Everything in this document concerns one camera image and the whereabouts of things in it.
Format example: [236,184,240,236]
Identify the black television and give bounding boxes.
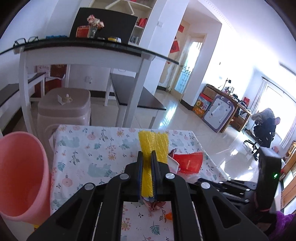
[69,8,137,44]

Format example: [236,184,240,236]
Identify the dark bench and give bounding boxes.
[1,72,45,137]
[104,73,166,128]

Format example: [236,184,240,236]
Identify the floral bear tablecloth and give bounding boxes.
[49,124,228,241]

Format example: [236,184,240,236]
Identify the red white gift box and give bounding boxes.
[37,65,51,78]

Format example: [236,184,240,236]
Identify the black eyeglasses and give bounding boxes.
[13,36,39,47]

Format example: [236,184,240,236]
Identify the flower vase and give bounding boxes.
[87,15,104,38]

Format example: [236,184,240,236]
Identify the orange white plastic bag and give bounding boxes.
[165,212,173,221]

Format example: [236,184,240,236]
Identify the wall power outlet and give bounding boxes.
[85,76,93,83]

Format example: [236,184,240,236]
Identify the pink plastic trash bucket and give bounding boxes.
[1,132,51,225]

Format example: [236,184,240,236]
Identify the red plastic bag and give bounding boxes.
[169,149,203,175]

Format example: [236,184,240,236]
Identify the colorful fruit box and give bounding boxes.
[193,93,213,118]

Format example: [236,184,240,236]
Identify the red box on table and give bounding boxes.
[76,25,90,38]

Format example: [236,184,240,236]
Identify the dark top right bench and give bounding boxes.
[104,73,166,128]

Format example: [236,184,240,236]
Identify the wooden desk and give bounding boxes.
[202,84,252,133]

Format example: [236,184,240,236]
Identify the dark red gift bag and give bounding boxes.
[50,64,67,79]

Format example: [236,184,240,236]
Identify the dark top left bench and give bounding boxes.
[1,72,45,137]

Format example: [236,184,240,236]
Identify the small bottle on stool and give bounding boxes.
[57,94,73,105]

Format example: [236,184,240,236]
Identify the yellow bubble wrap sheet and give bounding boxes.
[138,131,169,198]

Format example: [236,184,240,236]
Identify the beige plastic stool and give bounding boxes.
[36,87,92,140]

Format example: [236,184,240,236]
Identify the black office chair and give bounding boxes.
[243,108,280,161]

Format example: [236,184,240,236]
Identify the white dining table glass top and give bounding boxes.
[8,38,178,135]

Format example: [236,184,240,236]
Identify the purple fuzzy sleeve forearm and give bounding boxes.
[269,211,295,240]

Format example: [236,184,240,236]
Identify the white red printed bag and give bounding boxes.
[167,156,179,174]

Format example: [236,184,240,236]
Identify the white wall shelf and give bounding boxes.
[89,0,158,46]

